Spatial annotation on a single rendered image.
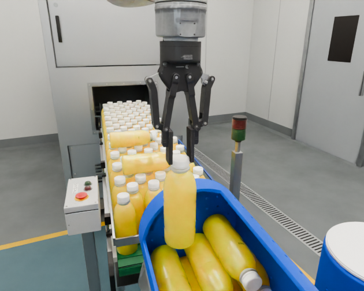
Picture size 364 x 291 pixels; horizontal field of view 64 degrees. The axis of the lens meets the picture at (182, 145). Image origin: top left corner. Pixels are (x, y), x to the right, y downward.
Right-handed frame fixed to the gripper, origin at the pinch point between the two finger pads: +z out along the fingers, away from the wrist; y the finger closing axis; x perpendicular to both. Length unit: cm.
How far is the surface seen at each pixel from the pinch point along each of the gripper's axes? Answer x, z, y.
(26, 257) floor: 154, 136, -78
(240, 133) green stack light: 53, 16, 42
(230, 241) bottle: -4.8, 21.9, 10.6
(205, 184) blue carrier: 7.2, 13.5, 8.8
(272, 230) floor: 131, 135, 121
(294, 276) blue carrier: -23.8, 14.8, 12.1
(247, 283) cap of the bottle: -14.3, 24.6, 9.9
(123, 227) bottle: 26.4, 35.4, -10.7
